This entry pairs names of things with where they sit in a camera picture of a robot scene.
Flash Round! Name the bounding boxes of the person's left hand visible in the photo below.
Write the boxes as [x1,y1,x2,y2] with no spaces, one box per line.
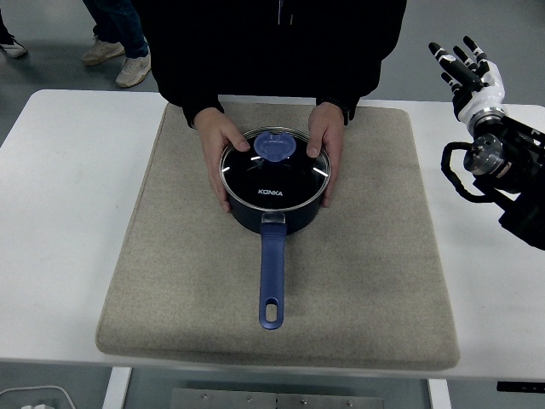
[306,101,347,209]

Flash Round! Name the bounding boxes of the person's right hand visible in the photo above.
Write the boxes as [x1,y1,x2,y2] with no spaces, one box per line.
[194,106,252,214]

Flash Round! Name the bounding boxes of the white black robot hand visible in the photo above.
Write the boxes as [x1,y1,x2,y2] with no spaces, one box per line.
[427,35,508,125]

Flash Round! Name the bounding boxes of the glass lid with blue knob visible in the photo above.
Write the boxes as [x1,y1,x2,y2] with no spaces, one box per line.
[219,126,332,212]

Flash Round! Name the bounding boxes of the dark blue pot with handle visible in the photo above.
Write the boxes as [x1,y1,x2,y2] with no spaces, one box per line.
[224,182,330,331]

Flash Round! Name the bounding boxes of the person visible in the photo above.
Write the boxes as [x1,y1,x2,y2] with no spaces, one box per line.
[136,0,409,129]

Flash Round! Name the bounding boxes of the person's legs with beige shoes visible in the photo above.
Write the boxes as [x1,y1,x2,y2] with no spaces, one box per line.
[80,0,152,89]

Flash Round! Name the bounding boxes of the beige fabric mat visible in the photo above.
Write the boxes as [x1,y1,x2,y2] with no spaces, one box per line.
[94,101,462,371]

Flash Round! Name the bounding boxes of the person's foot with white shoe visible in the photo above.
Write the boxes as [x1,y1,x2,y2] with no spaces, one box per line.
[0,8,29,60]

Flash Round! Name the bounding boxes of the grey metal plate with screws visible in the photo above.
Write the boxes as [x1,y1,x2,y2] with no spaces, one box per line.
[169,387,387,409]

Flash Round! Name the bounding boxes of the white table leg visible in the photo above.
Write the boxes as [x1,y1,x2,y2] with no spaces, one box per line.
[427,377,452,409]
[101,366,133,409]

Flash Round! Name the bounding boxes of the black table control panel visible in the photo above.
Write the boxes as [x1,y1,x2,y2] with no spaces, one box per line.
[496,380,545,394]

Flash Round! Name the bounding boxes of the white cable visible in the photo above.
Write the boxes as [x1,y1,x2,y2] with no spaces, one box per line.
[0,385,73,409]

